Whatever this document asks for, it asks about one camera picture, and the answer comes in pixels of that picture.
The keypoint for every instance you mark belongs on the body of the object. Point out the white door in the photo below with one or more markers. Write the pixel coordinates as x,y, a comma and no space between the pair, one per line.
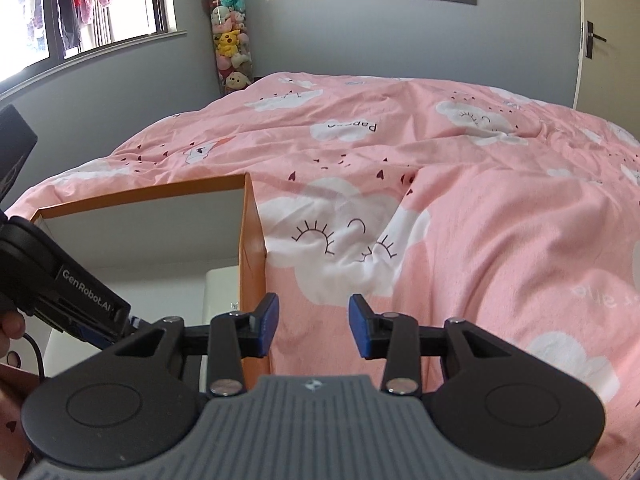
615,85

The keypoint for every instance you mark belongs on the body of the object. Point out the pink printed blanket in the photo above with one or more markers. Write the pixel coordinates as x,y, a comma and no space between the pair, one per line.
450,160

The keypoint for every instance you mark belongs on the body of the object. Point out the person's left hand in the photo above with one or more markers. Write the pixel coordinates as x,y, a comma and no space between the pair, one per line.
10,330

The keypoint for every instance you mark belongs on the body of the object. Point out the orange cardboard box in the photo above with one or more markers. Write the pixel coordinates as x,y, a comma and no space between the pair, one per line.
252,240

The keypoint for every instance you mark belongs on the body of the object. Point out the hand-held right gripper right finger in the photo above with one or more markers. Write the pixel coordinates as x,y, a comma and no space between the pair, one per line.
357,325

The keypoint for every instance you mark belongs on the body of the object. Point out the pale hanging garment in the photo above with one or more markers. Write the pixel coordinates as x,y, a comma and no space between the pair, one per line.
30,5

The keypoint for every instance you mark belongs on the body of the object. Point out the dark hanging garment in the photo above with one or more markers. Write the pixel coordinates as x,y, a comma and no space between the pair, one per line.
69,10

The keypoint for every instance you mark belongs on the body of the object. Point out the tube of plush toys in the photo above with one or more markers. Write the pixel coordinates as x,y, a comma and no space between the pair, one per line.
230,40

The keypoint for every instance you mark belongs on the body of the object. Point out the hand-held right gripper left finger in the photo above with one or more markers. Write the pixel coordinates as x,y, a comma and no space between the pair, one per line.
270,320

